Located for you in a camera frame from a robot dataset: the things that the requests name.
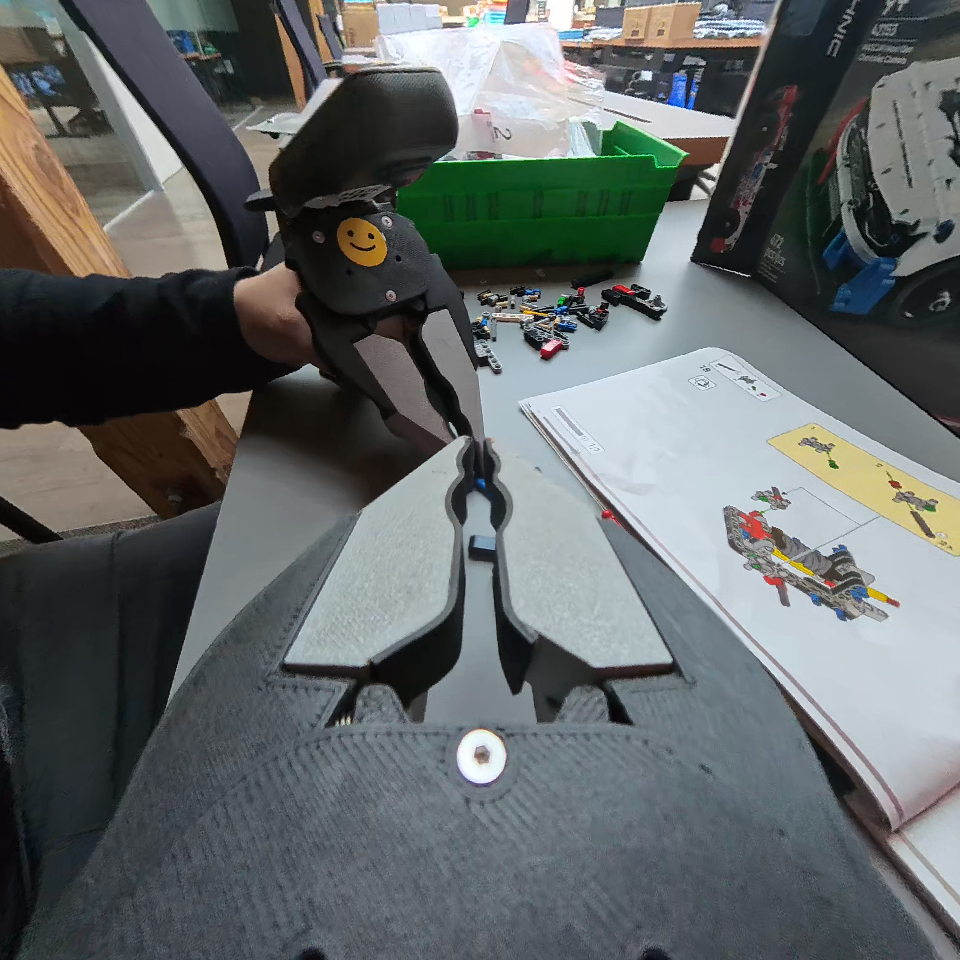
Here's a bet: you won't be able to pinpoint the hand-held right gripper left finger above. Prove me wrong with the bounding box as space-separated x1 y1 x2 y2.
283 437 477 708

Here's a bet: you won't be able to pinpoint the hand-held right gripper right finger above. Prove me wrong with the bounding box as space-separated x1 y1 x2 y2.
486 441 675 723

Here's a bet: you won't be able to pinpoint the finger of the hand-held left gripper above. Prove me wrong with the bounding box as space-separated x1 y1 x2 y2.
351 328 459 445
416 306 490 451

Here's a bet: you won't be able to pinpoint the person's left forearm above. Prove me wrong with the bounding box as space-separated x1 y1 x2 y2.
0 266 260 430

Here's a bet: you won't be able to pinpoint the pile of loose lego pieces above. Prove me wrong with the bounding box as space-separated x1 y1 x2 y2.
468 268 670 376

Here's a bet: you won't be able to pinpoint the lego instruction booklet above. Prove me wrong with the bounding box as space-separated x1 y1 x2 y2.
519 346 960 927

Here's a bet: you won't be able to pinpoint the lego set box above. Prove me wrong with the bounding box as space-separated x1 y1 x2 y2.
690 0 960 438

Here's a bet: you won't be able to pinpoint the person's left hand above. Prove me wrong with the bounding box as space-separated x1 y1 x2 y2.
234 262 335 378

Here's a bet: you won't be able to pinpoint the clear plastic bags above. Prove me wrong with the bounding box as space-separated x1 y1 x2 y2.
375 21 610 162

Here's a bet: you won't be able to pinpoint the green plastic bin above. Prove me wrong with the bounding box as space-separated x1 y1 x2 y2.
396 120 690 273

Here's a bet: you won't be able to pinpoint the black office chair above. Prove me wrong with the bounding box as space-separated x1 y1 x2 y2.
58 0 271 271

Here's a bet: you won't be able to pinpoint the person's grey trousers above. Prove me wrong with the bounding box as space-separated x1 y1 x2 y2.
0 502 226 960

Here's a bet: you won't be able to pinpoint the black metal bar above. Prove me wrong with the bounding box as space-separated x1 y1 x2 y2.
0 495 63 544

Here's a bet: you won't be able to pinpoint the wooden post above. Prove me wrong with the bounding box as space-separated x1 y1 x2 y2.
0 63 240 520

